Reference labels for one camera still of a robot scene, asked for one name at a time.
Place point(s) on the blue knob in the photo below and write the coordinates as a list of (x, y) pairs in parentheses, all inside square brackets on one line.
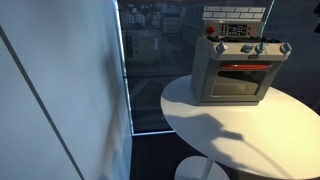
[(247, 48), (260, 48), (285, 48), (221, 48)]

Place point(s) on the red round timer knob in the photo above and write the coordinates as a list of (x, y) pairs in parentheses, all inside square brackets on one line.
[(210, 30)]

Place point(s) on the grey toy oven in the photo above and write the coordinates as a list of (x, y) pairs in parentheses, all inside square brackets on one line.
[(235, 27)]

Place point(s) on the white round table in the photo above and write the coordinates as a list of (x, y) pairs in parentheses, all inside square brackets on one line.
[(278, 138)]

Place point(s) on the red oven door handle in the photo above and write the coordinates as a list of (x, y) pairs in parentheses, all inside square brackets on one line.
[(244, 67)]

